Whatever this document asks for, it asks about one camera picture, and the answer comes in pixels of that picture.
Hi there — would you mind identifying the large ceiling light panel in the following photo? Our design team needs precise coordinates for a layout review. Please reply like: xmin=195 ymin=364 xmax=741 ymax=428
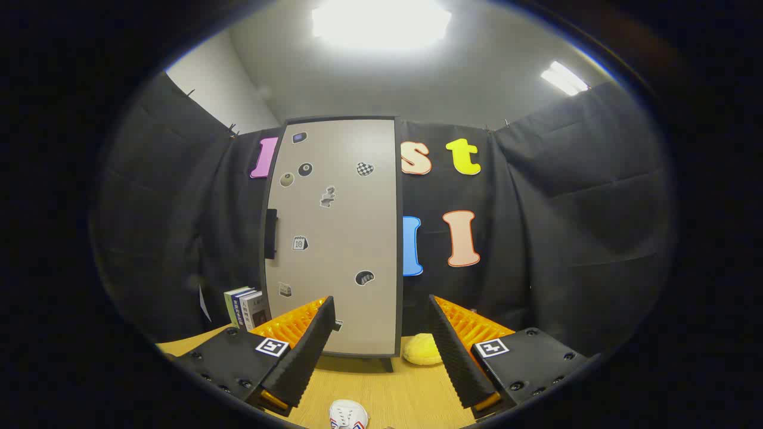
xmin=311 ymin=0 xmax=452 ymax=51

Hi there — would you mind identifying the white shoe with striped side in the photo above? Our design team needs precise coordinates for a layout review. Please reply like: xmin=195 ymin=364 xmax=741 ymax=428
xmin=329 ymin=399 xmax=370 ymax=429

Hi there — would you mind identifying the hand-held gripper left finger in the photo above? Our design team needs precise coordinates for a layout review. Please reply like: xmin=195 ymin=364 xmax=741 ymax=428
xmin=170 ymin=296 xmax=336 ymax=418

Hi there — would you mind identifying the narrow ceiling light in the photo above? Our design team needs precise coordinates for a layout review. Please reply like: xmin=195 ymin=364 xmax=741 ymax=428
xmin=540 ymin=61 xmax=591 ymax=97

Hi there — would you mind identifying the pale green book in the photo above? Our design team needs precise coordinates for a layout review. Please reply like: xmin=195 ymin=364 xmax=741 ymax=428
xmin=224 ymin=287 xmax=251 ymax=325

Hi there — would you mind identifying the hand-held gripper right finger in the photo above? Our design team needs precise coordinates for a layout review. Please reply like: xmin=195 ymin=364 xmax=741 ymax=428
xmin=428 ymin=294 xmax=600 ymax=421

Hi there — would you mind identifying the yellow plush toy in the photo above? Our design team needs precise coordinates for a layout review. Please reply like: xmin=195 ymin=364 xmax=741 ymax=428
xmin=403 ymin=333 xmax=443 ymax=366

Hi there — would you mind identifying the dark grey shoe cabinet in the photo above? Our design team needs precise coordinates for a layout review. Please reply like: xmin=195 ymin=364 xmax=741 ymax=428
xmin=262 ymin=116 xmax=405 ymax=374

